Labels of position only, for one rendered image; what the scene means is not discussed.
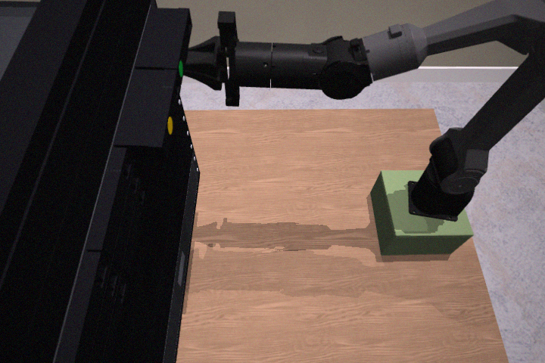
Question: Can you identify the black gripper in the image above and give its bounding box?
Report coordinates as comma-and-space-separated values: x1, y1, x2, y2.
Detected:
183, 11, 272, 107

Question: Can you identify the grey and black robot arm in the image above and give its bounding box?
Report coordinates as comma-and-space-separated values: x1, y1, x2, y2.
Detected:
270, 0, 545, 222

